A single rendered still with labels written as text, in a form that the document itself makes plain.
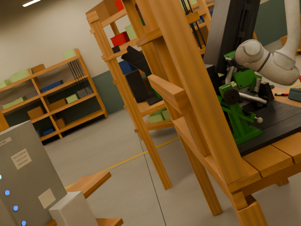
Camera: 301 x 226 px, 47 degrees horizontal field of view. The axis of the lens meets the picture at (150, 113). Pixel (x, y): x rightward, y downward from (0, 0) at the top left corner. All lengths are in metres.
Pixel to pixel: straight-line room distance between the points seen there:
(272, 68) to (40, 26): 9.87
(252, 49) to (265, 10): 10.37
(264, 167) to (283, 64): 0.46
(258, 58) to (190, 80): 0.40
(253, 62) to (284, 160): 0.44
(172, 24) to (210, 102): 0.32
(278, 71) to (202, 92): 0.44
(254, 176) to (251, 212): 0.15
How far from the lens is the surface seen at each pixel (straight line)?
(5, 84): 10.76
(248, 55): 1.55
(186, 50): 1.28
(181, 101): 1.39
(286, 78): 1.63
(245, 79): 2.00
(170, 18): 1.28
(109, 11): 5.78
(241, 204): 1.46
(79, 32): 10.94
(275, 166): 1.46
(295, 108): 1.93
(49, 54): 11.03
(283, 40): 8.54
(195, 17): 1.60
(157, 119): 5.81
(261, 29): 11.83
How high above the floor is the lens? 1.49
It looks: 10 degrees down
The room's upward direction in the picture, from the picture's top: 24 degrees counter-clockwise
